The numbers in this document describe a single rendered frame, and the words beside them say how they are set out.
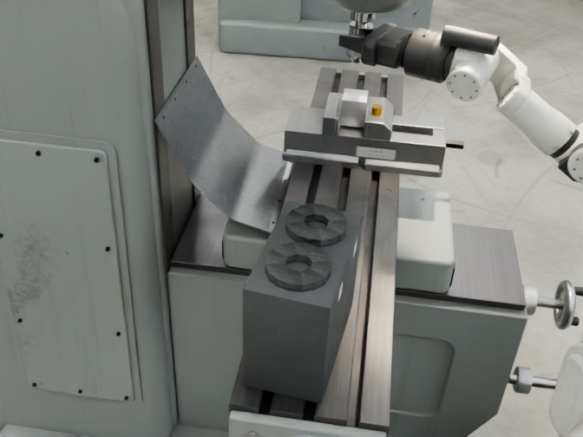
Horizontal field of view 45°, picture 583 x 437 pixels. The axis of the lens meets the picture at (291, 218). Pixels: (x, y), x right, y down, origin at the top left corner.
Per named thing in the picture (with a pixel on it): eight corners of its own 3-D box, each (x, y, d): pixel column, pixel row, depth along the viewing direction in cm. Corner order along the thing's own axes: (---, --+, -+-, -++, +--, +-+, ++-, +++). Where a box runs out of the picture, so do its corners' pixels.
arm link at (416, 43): (390, 9, 137) (449, 22, 132) (385, 56, 143) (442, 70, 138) (362, 29, 128) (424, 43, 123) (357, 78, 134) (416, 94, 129)
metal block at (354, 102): (365, 114, 158) (368, 90, 155) (363, 127, 153) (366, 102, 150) (342, 113, 159) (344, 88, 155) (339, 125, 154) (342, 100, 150)
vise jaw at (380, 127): (392, 114, 161) (395, 98, 158) (390, 140, 151) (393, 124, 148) (366, 111, 161) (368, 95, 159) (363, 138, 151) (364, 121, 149)
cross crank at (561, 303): (572, 309, 174) (586, 271, 167) (581, 342, 164) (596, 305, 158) (506, 300, 175) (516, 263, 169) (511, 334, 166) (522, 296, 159)
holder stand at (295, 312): (353, 305, 119) (364, 206, 107) (322, 405, 101) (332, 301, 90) (283, 290, 121) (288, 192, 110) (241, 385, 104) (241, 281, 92)
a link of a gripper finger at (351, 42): (341, 31, 135) (370, 38, 133) (339, 47, 137) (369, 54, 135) (337, 34, 134) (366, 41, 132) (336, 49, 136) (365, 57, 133)
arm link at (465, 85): (441, 62, 136) (499, 76, 132) (418, 94, 130) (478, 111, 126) (444, 9, 128) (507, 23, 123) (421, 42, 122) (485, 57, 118)
